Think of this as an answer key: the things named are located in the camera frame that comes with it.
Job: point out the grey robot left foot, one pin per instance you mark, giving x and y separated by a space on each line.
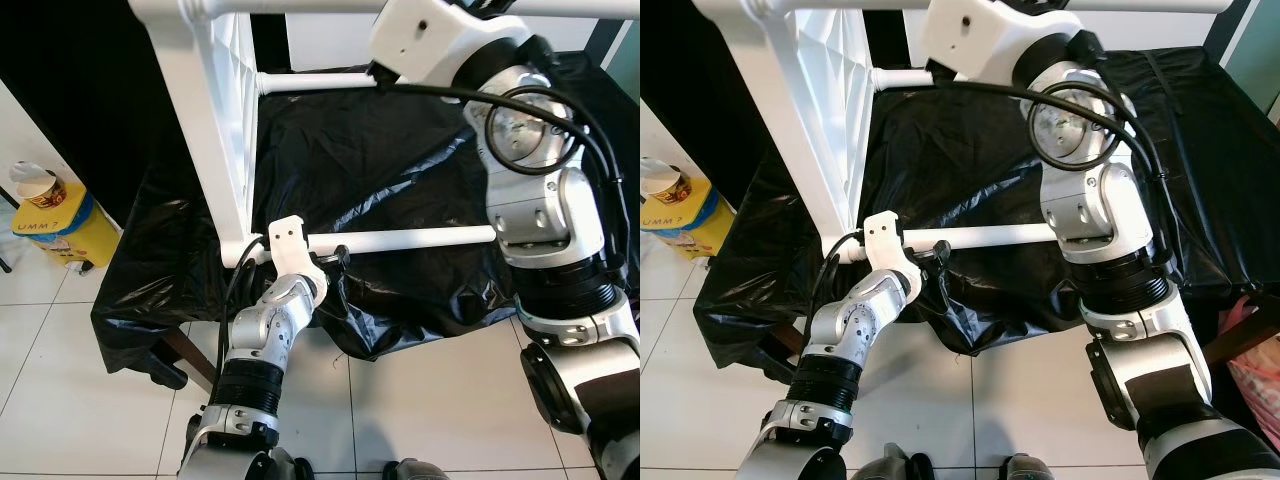
895 465
290 467

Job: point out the yellow box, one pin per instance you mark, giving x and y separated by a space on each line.
80 235
700 225

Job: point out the white paper noodle cup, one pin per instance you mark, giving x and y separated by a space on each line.
668 182
40 185

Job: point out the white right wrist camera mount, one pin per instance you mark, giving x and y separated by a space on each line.
980 35
430 40

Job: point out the grey robot foot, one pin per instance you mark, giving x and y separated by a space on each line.
895 465
290 467
415 470
1030 468

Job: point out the dark brown wooden beam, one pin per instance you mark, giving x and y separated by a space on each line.
1245 342
185 360
785 355

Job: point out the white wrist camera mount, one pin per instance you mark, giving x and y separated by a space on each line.
290 245
885 242
980 35
430 40

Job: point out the pink plastic bag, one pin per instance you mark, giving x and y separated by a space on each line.
1258 370

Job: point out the grey robot right foot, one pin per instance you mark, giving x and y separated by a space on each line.
415 470
1030 468

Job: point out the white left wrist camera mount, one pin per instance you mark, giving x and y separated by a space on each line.
290 245
885 242

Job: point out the white plastic table top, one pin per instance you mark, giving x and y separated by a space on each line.
190 100
770 90

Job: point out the black plastic table cloth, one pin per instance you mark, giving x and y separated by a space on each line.
960 170
380 180

